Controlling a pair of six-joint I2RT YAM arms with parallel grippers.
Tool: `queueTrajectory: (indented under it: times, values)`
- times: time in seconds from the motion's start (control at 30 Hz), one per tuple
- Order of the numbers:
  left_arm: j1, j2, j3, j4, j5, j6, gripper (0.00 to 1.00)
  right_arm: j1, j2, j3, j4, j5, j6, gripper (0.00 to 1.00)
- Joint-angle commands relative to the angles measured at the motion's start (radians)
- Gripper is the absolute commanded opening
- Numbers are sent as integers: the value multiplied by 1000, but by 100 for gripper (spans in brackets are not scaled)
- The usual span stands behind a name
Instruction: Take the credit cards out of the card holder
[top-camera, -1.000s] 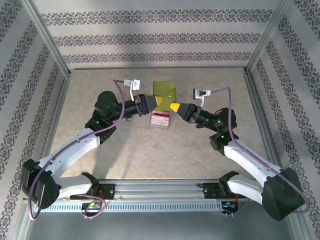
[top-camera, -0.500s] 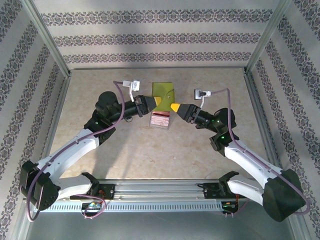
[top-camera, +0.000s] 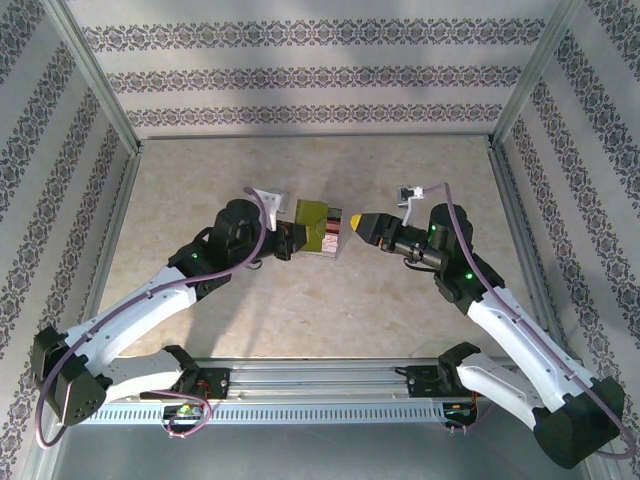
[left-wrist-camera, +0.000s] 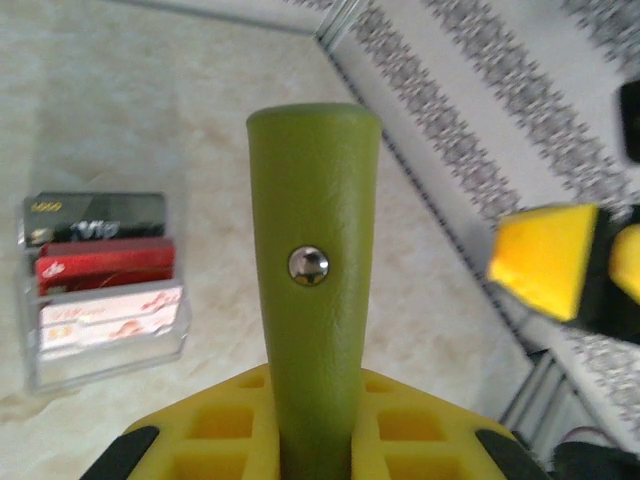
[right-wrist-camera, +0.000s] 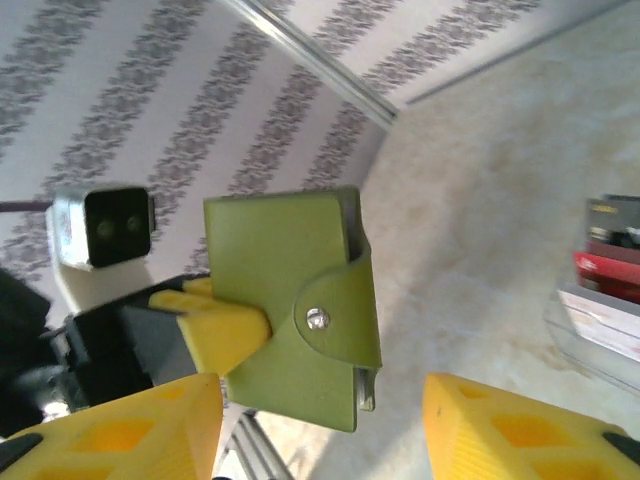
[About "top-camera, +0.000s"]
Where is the clear acrylic card stand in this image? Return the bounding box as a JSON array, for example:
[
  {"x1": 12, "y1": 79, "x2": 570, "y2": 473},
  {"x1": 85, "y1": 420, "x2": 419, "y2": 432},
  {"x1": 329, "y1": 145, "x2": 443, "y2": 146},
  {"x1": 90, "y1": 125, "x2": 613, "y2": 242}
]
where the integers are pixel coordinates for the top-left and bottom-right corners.
[{"x1": 295, "y1": 203, "x2": 347, "y2": 262}]

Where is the grey metal sheet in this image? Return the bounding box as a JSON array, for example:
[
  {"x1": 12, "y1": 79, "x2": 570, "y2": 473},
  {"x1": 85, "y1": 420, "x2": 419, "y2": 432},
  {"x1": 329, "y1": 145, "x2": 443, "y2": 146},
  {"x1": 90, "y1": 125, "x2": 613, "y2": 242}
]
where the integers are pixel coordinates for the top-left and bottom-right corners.
[{"x1": 49, "y1": 424, "x2": 596, "y2": 480}]

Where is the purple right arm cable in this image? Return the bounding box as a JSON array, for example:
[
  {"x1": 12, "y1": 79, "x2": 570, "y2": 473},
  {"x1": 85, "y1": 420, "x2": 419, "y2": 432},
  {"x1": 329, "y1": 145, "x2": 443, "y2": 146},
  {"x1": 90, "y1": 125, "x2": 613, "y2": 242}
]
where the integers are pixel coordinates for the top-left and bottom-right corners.
[{"x1": 418, "y1": 182, "x2": 632, "y2": 460}]

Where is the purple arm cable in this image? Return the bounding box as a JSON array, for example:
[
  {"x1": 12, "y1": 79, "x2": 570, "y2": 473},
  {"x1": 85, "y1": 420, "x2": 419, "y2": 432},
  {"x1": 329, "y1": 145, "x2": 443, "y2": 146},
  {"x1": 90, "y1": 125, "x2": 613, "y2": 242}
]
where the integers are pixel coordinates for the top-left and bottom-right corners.
[
  {"x1": 37, "y1": 186, "x2": 269, "y2": 449},
  {"x1": 418, "y1": 182, "x2": 632, "y2": 460}
]

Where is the aluminium frame rail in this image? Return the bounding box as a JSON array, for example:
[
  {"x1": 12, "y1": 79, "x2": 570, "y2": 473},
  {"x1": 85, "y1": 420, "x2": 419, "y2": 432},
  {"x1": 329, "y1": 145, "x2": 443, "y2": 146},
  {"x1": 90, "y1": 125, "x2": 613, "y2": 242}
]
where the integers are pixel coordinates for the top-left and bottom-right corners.
[
  {"x1": 79, "y1": 144, "x2": 146, "y2": 334},
  {"x1": 139, "y1": 132, "x2": 491, "y2": 144},
  {"x1": 487, "y1": 142, "x2": 584, "y2": 361}
]

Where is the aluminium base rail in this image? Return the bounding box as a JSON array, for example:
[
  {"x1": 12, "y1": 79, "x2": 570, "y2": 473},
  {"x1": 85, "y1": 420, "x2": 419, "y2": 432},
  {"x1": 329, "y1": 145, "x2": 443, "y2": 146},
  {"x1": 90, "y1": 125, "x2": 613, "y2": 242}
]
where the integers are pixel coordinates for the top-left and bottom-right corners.
[{"x1": 189, "y1": 355, "x2": 524, "y2": 404}]

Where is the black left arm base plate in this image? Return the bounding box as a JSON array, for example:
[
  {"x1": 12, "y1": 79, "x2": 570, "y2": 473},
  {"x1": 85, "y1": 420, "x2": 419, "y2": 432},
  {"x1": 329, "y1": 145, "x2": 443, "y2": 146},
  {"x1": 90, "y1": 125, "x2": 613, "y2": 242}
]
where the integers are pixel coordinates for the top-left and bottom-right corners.
[{"x1": 169, "y1": 367, "x2": 232, "y2": 401}]

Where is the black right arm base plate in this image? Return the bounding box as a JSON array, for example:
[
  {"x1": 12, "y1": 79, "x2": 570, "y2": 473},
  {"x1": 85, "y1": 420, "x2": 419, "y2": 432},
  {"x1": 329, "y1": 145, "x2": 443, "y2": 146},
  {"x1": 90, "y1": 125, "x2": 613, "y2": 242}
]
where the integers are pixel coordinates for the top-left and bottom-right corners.
[{"x1": 407, "y1": 364, "x2": 451, "y2": 400}]

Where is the slotted grey cable duct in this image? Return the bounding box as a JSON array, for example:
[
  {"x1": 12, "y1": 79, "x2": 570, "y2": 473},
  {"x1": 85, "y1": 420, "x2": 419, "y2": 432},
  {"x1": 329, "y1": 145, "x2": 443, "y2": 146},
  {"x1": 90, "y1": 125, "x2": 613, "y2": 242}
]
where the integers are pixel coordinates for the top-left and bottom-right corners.
[{"x1": 82, "y1": 402, "x2": 446, "y2": 426}]

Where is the aluminium frame post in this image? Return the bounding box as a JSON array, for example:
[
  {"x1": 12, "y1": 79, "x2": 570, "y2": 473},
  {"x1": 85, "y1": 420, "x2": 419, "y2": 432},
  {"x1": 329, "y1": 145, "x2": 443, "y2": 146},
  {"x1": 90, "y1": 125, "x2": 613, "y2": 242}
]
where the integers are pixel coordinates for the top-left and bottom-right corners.
[
  {"x1": 47, "y1": 0, "x2": 146, "y2": 156},
  {"x1": 487, "y1": 0, "x2": 587, "y2": 151}
]

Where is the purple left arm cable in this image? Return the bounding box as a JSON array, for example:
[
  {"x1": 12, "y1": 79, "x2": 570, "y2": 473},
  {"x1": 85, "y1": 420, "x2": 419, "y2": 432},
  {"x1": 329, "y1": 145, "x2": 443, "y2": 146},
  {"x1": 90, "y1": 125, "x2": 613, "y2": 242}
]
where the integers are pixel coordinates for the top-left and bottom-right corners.
[{"x1": 37, "y1": 186, "x2": 269, "y2": 449}]

